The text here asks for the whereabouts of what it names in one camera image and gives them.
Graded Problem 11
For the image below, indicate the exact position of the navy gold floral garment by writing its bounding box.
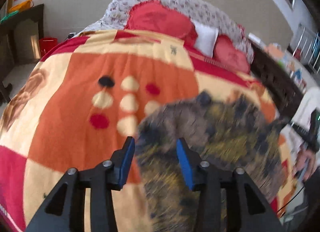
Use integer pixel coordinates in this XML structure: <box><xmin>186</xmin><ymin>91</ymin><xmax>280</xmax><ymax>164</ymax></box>
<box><xmin>136</xmin><ymin>92</ymin><xmax>287</xmax><ymax>231</ymax></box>

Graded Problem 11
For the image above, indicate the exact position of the red heart cushion right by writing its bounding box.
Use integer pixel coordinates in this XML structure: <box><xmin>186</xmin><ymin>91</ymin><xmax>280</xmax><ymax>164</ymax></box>
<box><xmin>213</xmin><ymin>35</ymin><xmax>250</xmax><ymax>73</ymax></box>

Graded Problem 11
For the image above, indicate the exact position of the small white pillow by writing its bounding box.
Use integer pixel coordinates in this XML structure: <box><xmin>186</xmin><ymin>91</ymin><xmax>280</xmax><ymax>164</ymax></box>
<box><xmin>191</xmin><ymin>20</ymin><xmax>219</xmax><ymax>58</ymax></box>

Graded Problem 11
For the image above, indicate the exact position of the red heart cushion left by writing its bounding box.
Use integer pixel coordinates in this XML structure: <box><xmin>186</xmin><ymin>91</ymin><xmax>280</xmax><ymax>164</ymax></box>
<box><xmin>125</xmin><ymin>0</ymin><xmax>198</xmax><ymax>46</ymax></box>

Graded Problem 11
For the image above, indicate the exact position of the orange red cream blanket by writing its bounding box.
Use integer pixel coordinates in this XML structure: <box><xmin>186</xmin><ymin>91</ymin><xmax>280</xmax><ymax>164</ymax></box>
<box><xmin>1</xmin><ymin>30</ymin><xmax>296</xmax><ymax>231</ymax></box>

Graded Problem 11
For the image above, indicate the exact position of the person's right hand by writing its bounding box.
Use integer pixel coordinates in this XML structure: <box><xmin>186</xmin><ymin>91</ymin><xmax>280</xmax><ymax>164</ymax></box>
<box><xmin>293</xmin><ymin>147</ymin><xmax>317</xmax><ymax>182</ymax></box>

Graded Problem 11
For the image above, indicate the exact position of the red heart cushion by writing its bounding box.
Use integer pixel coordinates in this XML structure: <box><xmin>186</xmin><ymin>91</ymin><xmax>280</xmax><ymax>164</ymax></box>
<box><xmin>125</xmin><ymin>0</ymin><xmax>198</xmax><ymax>46</ymax></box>
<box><xmin>213</xmin><ymin>35</ymin><xmax>250</xmax><ymax>73</ymax></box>

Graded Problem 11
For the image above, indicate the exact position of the red plastic bin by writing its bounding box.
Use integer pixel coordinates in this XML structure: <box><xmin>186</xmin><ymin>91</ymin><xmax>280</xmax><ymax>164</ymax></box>
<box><xmin>39</xmin><ymin>37</ymin><xmax>58</xmax><ymax>57</ymax></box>

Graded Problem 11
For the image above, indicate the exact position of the dark wooden side table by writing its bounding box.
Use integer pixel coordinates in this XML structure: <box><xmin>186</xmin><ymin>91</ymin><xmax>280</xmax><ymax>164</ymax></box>
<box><xmin>1</xmin><ymin>4</ymin><xmax>44</xmax><ymax>102</ymax></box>

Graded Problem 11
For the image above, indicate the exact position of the metal railing rack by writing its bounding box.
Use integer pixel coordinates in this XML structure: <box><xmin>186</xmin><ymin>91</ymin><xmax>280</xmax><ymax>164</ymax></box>
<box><xmin>289</xmin><ymin>23</ymin><xmax>320</xmax><ymax>75</ymax></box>

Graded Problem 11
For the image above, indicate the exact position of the orange bag on table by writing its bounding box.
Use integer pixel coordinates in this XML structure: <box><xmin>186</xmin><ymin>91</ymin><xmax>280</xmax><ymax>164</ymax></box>
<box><xmin>8</xmin><ymin>0</ymin><xmax>34</xmax><ymax>13</ymax></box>

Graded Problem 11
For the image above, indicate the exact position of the dark carved wooden headboard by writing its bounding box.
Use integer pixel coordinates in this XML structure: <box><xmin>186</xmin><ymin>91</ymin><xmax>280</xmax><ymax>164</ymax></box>
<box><xmin>251</xmin><ymin>42</ymin><xmax>303</xmax><ymax>118</ymax></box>

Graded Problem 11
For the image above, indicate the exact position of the floral print quilt roll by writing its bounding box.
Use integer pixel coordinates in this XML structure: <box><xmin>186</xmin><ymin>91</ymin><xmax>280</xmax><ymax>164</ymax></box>
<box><xmin>83</xmin><ymin>0</ymin><xmax>254</xmax><ymax>63</ymax></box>

